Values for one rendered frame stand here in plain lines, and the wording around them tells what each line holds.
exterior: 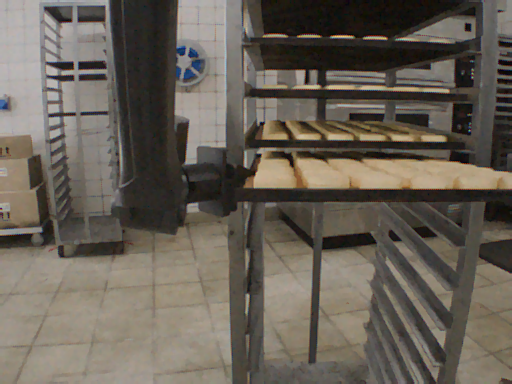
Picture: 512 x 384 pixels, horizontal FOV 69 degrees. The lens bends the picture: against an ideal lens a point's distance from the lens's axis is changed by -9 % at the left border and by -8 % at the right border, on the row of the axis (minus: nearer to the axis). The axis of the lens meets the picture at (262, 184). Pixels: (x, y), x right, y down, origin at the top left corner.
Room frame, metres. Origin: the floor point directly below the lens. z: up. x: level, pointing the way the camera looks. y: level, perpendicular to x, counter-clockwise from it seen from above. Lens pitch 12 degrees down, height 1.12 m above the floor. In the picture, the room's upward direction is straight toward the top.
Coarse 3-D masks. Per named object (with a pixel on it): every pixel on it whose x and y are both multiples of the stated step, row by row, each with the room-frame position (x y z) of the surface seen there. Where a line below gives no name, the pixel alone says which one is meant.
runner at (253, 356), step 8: (264, 256) 1.33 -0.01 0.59; (264, 264) 1.26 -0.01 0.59; (248, 336) 0.79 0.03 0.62; (256, 336) 0.83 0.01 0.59; (248, 344) 0.76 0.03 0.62; (256, 344) 0.80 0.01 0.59; (248, 352) 0.74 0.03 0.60; (256, 352) 0.77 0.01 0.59; (248, 360) 0.74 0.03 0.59; (256, 360) 0.74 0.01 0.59; (248, 368) 0.71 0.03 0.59; (256, 368) 0.71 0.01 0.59
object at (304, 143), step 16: (256, 144) 0.73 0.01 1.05; (272, 144) 0.73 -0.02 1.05; (288, 144) 0.72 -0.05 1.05; (304, 144) 0.72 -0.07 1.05; (320, 144) 0.72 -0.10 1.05; (336, 144) 0.72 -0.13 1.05; (352, 144) 0.72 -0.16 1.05; (368, 144) 0.72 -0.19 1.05; (384, 144) 0.72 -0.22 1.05; (400, 144) 0.72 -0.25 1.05; (416, 144) 0.72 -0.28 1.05; (432, 144) 0.72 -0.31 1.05; (448, 144) 0.72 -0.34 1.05; (464, 144) 0.72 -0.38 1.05
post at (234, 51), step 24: (240, 0) 0.70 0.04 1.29; (240, 24) 0.70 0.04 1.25; (240, 48) 0.70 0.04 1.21; (240, 72) 0.70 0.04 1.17; (240, 96) 0.70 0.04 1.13; (240, 120) 0.70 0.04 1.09; (240, 144) 0.70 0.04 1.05; (240, 216) 0.70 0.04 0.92; (240, 240) 0.70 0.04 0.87; (240, 264) 0.70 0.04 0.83; (240, 288) 0.70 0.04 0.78; (240, 312) 0.70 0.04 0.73; (240, 336) 0.70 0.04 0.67; (240, 360) 0.70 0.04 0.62
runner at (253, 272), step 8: (264, 208) 1.31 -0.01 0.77; (264, 216) 1.22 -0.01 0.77; (248, 256) 0.82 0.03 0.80; (256, 256) 0.89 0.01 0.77; (248, 264) 0.77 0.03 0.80; (256, 264) 0.84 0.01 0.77; (248, 272) 0.77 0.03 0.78; (256, 272) 0.79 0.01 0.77; (248, 280) 0.76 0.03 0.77; (256, 280) 0.76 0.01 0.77; (248, 288) 0.72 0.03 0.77; (256, 288) 0.72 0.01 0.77
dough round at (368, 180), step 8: (368, 176) 0.47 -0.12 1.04; (376, 176) 0.47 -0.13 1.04; (384, 176) 0.47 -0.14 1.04; (392, 176) 0.47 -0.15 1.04; (360, 184) 0.47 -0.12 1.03; (368, 184) 0.45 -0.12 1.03; (376, 184) 0.45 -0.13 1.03; (384, 184) 0.44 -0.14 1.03; (392, 184) 0.44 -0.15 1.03; (400, 184) 0.45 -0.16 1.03
